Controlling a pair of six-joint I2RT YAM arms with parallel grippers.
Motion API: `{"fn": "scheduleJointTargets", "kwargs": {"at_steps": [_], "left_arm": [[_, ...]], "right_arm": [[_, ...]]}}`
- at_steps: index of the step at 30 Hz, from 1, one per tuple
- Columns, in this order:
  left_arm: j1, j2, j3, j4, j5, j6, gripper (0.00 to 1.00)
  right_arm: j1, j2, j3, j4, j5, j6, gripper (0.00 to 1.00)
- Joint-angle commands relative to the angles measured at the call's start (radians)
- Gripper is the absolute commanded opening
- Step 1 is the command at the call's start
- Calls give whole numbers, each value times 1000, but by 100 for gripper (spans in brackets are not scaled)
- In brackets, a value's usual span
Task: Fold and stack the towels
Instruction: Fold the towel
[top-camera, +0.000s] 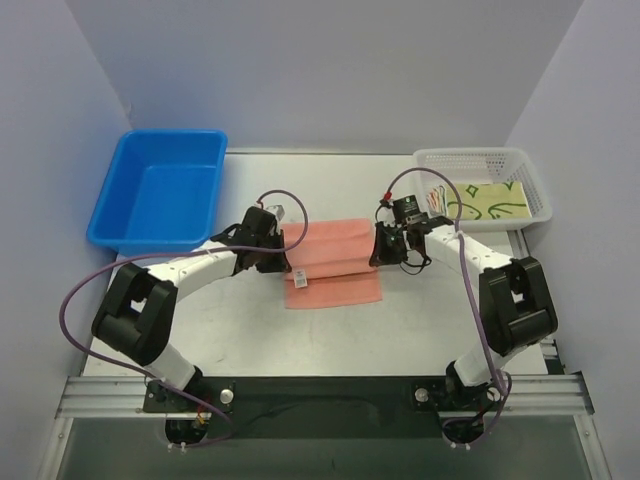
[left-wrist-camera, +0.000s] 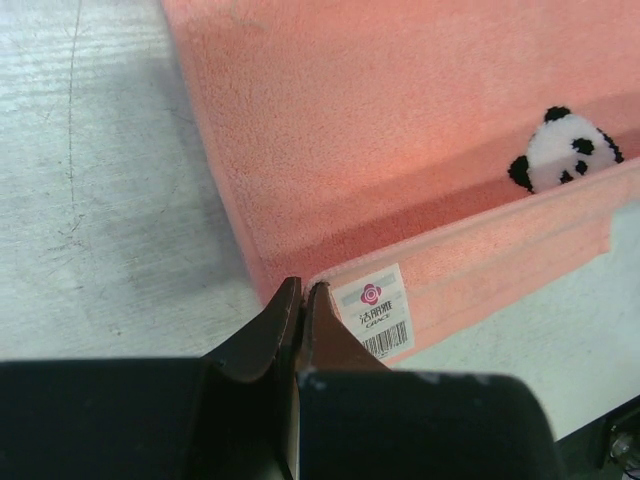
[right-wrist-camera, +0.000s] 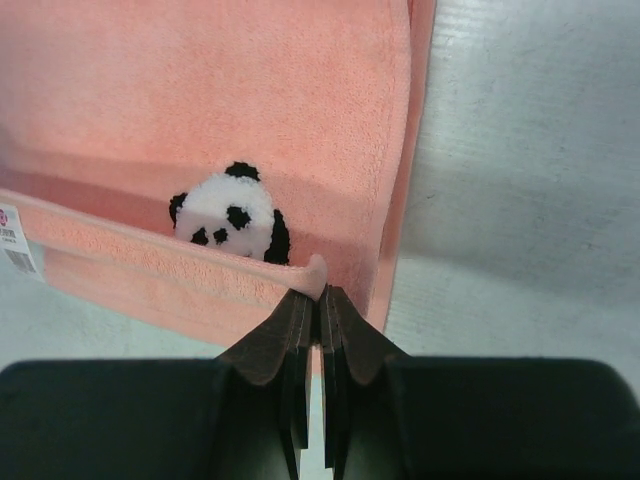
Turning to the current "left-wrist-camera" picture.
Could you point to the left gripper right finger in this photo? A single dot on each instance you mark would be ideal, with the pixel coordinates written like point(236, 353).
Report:
point(362, 420)

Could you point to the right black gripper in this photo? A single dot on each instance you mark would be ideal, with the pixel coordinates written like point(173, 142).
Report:
point(607, 448)

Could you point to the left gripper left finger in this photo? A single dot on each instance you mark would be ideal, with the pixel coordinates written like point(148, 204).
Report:
point(223, 415)

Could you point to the pink towel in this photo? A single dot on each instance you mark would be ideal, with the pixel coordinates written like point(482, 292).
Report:
point(431, 161)

